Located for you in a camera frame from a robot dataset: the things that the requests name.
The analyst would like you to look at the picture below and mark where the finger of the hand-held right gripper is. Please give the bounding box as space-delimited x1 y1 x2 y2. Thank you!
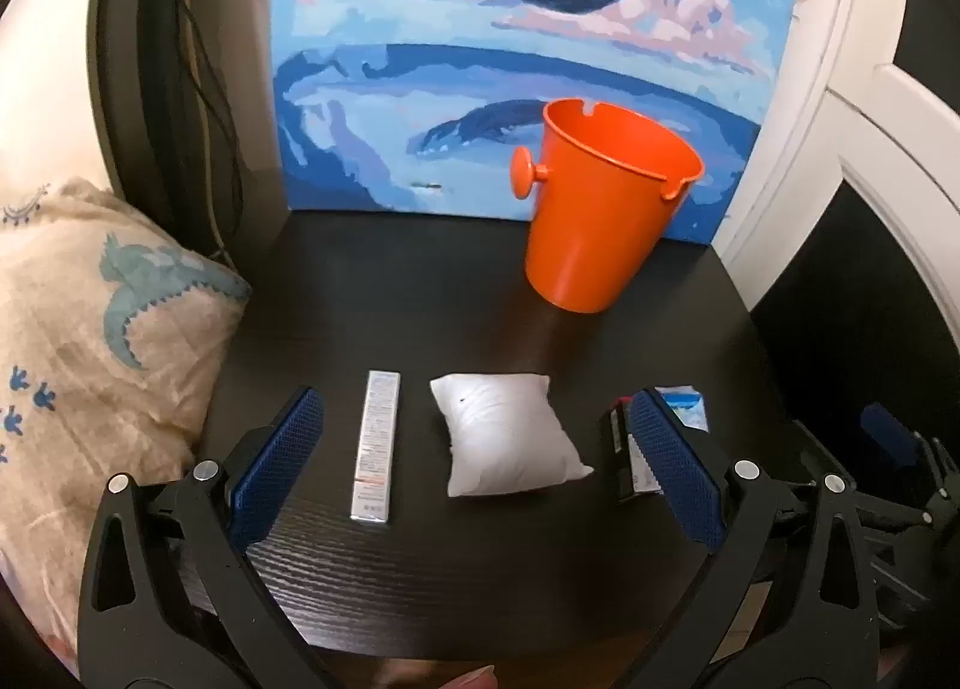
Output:
855 494 946 630
859 402 960 504

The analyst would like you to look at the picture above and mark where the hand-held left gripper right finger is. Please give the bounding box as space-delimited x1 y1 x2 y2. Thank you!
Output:
626 389 878 689

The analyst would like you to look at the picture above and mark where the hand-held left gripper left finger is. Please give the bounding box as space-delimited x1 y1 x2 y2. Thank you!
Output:
77 385 325 689

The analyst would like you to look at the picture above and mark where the black and red carton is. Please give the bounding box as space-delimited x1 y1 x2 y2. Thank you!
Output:
598 396 665 506

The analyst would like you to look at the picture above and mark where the blue white tissue packet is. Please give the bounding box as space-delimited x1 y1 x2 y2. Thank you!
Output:
655 384 710 435

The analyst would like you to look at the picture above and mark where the long silver carton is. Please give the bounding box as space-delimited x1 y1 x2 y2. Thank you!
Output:
349 369 403 525

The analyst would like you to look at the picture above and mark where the small white pillow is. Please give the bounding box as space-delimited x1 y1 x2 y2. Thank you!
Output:
429 372 595 499

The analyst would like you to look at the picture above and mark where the orange plastic bucket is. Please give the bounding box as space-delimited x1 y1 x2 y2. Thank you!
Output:
510 98 706 315

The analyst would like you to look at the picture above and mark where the person's left hand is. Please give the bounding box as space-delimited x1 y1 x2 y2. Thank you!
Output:
439 645 500 689

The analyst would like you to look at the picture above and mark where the blue whale canvas painting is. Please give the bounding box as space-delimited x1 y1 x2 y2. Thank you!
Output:
271 0 802 244

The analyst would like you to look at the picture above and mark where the black furniture panel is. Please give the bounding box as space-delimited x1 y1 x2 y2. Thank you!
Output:
86 0 293 262

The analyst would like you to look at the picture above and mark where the black cable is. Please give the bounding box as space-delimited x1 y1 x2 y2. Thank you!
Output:
146 0 245 262

